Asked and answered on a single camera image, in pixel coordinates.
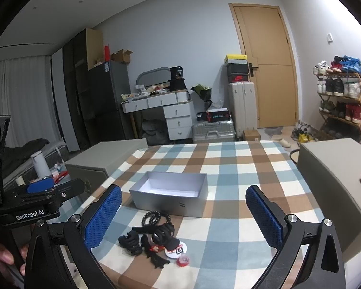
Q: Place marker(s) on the wooden door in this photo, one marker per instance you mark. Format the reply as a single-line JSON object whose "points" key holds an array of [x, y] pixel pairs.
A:
{"points": [[264, 38]]}

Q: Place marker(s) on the yellow shoe box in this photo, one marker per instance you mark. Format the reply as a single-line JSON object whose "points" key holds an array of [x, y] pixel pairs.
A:
{"points": [[236, 59]]}

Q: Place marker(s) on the cardboard box on fridge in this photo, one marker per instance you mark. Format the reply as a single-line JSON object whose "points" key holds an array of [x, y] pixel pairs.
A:
{"points": [[122, 56]]}

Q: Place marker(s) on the black curved hair comb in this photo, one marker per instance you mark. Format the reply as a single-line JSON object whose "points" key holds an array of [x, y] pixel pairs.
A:
{"points": [[155, 259]]}

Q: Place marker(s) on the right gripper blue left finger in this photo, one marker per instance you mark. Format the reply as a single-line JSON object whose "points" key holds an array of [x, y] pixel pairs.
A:
{"points": [[86, 231]]}

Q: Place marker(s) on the grey curved chair back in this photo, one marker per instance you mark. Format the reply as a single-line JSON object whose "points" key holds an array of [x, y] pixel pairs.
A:
{"points": [[154, 77]]}

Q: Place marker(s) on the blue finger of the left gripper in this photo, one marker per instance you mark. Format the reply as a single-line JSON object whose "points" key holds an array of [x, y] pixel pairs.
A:
{"points": [[41, 185], [70, 189]]}

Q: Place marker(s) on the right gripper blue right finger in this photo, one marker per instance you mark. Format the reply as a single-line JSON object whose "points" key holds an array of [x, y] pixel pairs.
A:
{"points": [[282, 232]]}

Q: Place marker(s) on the silver flat suitcase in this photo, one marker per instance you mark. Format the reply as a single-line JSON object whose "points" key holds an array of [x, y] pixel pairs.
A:
{"points": [[207, 132]]}

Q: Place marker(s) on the silver grey box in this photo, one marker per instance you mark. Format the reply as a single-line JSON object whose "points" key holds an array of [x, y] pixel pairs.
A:
{"points": [[180, 194]]}

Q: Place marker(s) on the white curtain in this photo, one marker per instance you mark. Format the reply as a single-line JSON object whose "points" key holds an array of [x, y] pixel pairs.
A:
{"points": [[26, 95]]}

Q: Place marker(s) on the green flower bouquet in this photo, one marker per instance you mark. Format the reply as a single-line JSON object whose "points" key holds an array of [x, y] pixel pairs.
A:
{"points": [[203, 92]]}

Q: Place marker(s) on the white cylinder bottle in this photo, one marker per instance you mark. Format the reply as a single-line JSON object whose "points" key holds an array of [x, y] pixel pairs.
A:
{"points": [[40, 164]]}

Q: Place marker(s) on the person's left hand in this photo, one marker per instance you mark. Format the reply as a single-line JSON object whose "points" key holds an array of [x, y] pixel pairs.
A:
{"points": [[7, 259]]}

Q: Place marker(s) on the plaid blue brown tablecloth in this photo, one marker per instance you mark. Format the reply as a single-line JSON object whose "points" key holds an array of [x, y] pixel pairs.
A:
{"points": [[225, 245]]}

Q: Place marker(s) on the black red box on suitcase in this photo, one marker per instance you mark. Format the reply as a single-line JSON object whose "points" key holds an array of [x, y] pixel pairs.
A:
{"points": [[214, 115]]}

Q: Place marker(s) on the grey safe box left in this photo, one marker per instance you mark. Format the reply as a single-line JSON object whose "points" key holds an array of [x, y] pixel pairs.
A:
{"points": [[97, 163]]}

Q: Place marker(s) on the black refrigerator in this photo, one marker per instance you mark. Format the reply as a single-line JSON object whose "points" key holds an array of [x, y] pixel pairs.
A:
{"points": [[108, 82]]}

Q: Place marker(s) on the small cardboard box floor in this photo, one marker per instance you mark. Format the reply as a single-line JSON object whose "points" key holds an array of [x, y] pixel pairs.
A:
{"points": [[251, 135]]}

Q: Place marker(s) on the black toothed hair band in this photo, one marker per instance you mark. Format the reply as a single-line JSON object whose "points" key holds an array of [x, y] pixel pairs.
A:
{"points": [[162, 235]]}

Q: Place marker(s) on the black hat box stack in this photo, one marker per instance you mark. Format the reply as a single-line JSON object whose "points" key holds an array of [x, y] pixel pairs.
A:
{"points": [[177, 80]]}

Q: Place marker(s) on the wooden shoe rack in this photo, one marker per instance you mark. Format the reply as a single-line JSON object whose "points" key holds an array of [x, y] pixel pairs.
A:
{"points": [[340, 105]]}

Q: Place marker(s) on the white China flag badge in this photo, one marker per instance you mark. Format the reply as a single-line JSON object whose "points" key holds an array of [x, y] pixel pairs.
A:
{"points": [[177, 252]]}

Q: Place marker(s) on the black red shoe box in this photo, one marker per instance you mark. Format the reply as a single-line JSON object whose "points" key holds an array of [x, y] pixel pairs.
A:
{"points": [[237, 72]]}

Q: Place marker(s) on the white upright suitcase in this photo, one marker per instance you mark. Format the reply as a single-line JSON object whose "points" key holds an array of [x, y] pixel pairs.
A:
{"points": [[242, 99]]}

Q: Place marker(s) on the grey cabinet right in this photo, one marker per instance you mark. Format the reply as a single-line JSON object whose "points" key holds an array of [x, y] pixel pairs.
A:
{"points": [[332, 170]]}

